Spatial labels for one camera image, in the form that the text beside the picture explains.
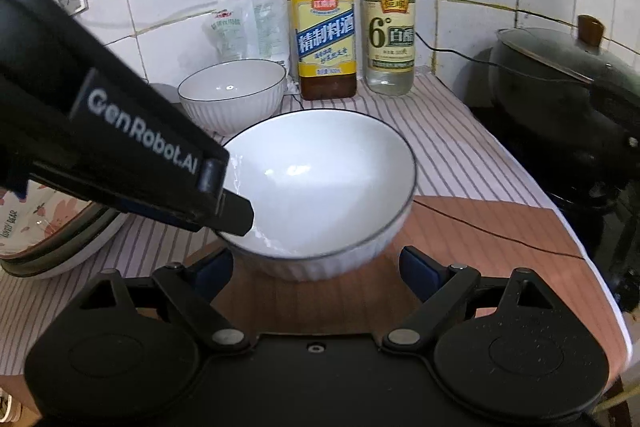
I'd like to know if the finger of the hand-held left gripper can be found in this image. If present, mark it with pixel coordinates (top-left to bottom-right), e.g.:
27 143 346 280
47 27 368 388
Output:
192 188 255 237

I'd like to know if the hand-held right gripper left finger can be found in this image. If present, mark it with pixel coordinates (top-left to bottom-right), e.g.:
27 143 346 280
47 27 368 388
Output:
60 249 256 353

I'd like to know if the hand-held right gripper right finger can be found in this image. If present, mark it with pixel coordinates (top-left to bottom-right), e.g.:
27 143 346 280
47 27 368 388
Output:
381 246 576 353

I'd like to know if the white ribbed bowl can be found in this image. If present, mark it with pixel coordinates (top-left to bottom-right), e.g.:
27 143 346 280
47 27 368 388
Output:
177 59 288 135
218 109 417 282

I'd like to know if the pink bunny print plate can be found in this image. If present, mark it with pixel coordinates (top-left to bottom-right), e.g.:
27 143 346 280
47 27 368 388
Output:
0 187 100 260

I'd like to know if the white sun print plate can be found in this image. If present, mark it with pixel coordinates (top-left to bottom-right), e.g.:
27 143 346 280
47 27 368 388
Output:
0 213 129 281

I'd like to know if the striped brown tablecloth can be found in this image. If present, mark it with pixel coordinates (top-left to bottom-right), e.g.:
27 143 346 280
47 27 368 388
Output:
0 72 628 378

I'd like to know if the red logo seasoning bag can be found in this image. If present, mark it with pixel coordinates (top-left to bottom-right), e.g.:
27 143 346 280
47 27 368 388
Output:
202 2 253 62

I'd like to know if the plain white seasoning bag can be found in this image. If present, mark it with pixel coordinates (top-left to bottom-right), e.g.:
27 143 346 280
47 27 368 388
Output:
247 0 292 62

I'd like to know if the yellow label cooking wine bottle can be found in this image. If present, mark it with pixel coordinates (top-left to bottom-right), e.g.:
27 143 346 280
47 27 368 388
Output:
289 0 359 101

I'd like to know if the black wok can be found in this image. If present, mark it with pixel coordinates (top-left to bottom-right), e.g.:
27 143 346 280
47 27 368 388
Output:
487 49 640 218

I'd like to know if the clear vinegar bottle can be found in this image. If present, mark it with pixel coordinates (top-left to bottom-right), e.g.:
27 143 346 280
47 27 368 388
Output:
363 0 417 96

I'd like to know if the glass wok lid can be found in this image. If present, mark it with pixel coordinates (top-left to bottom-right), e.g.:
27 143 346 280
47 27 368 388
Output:
495 14 640 86

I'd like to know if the thin black cable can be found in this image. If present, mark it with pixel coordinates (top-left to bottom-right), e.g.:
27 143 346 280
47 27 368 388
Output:
414 198 587 261

